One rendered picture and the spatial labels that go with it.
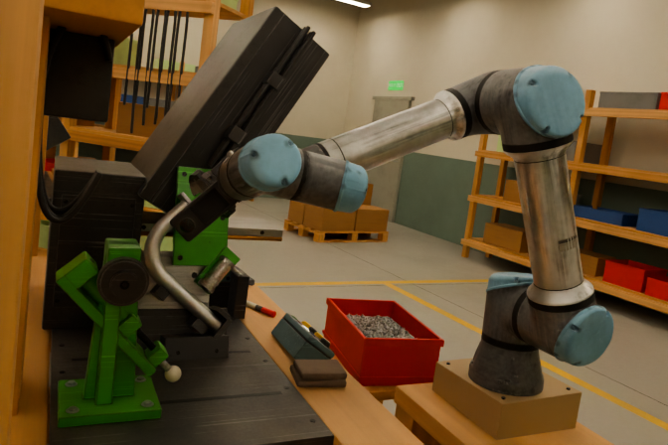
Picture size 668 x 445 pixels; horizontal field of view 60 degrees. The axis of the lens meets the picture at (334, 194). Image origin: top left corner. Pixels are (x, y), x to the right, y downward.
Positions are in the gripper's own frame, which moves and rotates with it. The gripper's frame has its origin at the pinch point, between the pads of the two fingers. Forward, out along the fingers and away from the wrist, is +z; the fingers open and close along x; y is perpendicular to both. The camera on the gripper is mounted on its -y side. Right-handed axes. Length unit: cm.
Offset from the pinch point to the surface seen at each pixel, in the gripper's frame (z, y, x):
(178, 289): 14.7, -11.8, -11.6
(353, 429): -15.9, -10.8, -44.4
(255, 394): -1.7, -16.7, -32.7
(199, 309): 14.8, -11.5, -17.6
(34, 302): 56, -33, 4
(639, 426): 120, 131, -263
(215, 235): 18.0, 1.9, -9.2
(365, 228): 568, 289, -215
